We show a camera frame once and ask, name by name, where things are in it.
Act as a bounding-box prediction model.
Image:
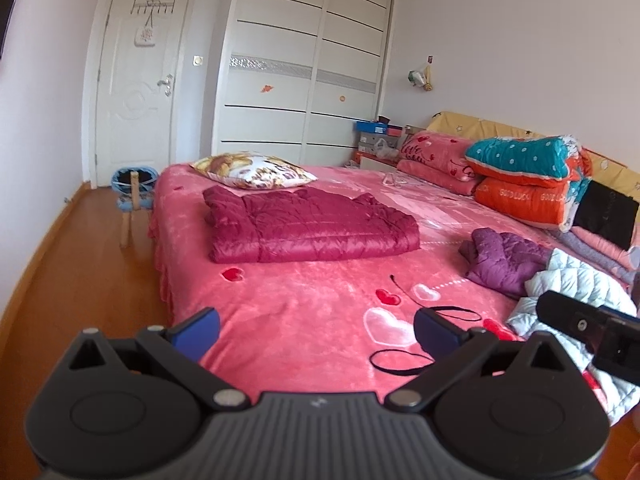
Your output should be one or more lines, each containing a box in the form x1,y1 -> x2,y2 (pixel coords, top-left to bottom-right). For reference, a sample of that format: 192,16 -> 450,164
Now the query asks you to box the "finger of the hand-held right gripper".
536,290 -> 608,350

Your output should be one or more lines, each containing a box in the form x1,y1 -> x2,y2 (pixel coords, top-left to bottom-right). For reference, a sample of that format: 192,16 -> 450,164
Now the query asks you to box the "gold floral print cushion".
190,152 -> 319,191

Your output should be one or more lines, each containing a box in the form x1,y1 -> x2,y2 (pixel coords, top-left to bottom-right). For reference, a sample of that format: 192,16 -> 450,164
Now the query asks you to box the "stack of boxes on nightstand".
355,121 -> 403,137

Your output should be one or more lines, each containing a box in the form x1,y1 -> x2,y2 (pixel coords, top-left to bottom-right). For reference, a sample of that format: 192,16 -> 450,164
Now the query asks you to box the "purple down jacket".
458,227 -> 553,301

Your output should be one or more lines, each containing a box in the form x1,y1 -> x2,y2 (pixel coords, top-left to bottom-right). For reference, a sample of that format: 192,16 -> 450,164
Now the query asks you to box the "white door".
90,0 -> 196,188

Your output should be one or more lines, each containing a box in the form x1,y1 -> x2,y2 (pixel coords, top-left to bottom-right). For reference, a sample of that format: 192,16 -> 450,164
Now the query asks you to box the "teal dotted folded quilt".
465,135 -> 593,186

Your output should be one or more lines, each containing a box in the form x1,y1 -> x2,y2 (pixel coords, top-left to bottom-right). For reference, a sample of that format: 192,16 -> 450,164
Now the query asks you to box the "light blue down jacket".
506,249 -> 640,428

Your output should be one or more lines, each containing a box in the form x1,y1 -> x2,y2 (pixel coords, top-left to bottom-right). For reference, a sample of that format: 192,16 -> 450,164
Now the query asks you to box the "black cloth bag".
572,179 -> 640,251

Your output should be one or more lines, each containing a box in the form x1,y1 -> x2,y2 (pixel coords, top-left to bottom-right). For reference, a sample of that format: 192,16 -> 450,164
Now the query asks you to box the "clear plastic bag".
375,137 -> 401,161

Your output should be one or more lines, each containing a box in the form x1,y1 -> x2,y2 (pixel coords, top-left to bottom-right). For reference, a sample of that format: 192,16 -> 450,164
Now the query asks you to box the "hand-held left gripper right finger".
384,306 -> 576,409

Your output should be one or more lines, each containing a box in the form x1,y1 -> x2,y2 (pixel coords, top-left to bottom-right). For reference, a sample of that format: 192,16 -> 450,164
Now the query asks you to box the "dark red down jacket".
202,185 -> 421,265

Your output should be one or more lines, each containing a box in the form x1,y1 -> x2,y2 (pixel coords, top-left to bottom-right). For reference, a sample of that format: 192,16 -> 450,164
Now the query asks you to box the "lavender folded blanket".
547,227 -> 636,286

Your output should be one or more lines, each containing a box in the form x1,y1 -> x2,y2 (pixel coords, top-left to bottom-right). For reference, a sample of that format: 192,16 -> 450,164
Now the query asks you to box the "pink folded quilt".
396,158 -> 483,197

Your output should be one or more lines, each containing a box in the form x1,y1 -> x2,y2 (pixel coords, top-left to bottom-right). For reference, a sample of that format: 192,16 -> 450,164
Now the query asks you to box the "yellow headboard cover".
426,110 -> 640,211

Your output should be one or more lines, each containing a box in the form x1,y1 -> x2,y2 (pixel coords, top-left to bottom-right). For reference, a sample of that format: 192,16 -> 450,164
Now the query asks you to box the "low white cabinet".
357,155 -> 401,171

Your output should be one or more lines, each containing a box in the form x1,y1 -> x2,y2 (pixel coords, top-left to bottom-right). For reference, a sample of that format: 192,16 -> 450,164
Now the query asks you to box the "over-door hook rack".
131,0 -> 176,18

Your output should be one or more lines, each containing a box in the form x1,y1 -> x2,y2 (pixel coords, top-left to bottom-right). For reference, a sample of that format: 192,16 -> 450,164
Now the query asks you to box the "pink heart print bed blanket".
147,162 -> 640,411

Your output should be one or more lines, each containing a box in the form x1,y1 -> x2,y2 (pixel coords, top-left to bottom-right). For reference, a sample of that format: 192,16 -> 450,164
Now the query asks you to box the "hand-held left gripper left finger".
64,306 -> 252,411

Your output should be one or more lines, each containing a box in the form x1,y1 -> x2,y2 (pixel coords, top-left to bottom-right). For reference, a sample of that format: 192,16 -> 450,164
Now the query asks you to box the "white hanging bag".
134,10 -> 157,48

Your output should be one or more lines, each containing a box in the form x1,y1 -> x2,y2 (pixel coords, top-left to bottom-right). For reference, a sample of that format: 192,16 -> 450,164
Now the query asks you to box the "white sliding wardrobe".
212,0 -> 398,166

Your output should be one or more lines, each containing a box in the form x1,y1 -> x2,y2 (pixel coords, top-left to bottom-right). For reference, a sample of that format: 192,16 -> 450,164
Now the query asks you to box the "grey shoe box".
356,132 -> 401,147

